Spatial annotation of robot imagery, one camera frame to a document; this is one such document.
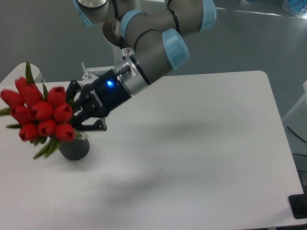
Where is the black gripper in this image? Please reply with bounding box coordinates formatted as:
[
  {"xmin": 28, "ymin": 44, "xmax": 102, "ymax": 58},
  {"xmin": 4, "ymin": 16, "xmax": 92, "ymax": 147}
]
[{"xmin": 66, "ymin": 69, "xmax": 131, "ymax": 131}]

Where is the red tulip bouquet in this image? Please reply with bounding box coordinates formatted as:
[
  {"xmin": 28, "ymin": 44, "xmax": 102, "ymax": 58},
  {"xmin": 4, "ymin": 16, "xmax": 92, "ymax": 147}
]
[{"xmin": 0, "ymin": 62, "xmax": 82, "ymax": 159}]

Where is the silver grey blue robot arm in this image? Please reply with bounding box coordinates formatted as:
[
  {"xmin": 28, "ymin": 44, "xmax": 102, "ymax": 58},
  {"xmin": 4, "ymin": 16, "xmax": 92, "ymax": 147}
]
[{"xmin": 67, "ymin": 0, "xmax": 216, "ymax": 131}]

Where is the black ribbed cylindrical vase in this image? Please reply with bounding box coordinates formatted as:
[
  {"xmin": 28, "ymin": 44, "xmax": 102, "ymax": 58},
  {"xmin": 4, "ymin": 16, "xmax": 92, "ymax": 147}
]
[{"xmin": 59, "ymin": 137, "xmax": 90, "ymax": 161}]

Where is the white rounded side table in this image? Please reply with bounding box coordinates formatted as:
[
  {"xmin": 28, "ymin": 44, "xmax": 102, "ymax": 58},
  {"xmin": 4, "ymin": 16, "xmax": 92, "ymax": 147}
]
[{"xmin": 0, "ymin": 62, "xmax": 46, "ymax": 85}]

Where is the blue plastic bag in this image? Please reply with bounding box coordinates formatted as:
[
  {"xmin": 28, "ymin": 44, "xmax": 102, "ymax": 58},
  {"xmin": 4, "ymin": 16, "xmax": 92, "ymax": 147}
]
[{"xmin": 282, "ymin": 0, "xmax": 307, "ymax": 19}]

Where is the black device at table corner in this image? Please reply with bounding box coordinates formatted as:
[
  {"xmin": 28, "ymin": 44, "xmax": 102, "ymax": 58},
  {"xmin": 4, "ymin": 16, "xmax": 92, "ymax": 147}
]
[{"xmin": 288, "ymin": 194, "xmax": 307, "ymax": 219}]

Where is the black cable on floor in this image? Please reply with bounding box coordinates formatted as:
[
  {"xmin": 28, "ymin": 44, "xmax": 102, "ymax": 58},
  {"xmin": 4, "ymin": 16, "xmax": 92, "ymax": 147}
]
[{"xmin": 286, "ymin": 126, "xmax": 307, "ymax": 142}]

